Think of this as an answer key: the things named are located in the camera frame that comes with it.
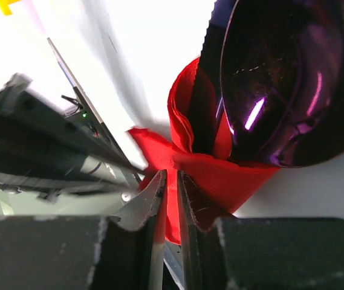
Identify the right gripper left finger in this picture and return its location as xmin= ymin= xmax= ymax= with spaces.
xmin=0 ymin=170 xmax=167 ymax=289

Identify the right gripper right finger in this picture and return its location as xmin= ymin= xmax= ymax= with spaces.
xmin=177 ymin=171 xmax=344 ymax=289

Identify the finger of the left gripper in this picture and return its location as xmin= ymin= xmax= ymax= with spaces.
xmin=0 ymin=72 xmax=147 ymax=206

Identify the red paper napkin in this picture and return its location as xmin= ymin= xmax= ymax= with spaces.
xmin=128 ymin=59 xmax=278 ymax=245

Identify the purple plastic spoon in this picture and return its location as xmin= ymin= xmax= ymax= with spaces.
xmin=220 ymin=1 xmax=344 ymax=167

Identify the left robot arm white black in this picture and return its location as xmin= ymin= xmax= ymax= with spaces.
xmin=0 ymin=53 xmax=142 ymax=201

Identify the yellow plastic tray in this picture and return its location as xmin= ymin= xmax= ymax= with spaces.
xmin=0 ymin=0 xmax=20 ymax=16

